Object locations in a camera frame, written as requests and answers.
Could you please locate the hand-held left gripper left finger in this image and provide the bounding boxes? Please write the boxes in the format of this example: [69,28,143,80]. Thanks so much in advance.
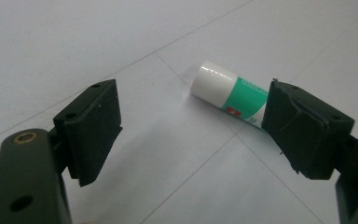
[52,78,124,188]

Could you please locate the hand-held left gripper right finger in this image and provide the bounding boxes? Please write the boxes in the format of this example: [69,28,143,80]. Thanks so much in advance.
[260,78,356,181]

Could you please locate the white and green glue stick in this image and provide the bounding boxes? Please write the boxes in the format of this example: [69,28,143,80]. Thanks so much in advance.
[189,60,269,130]

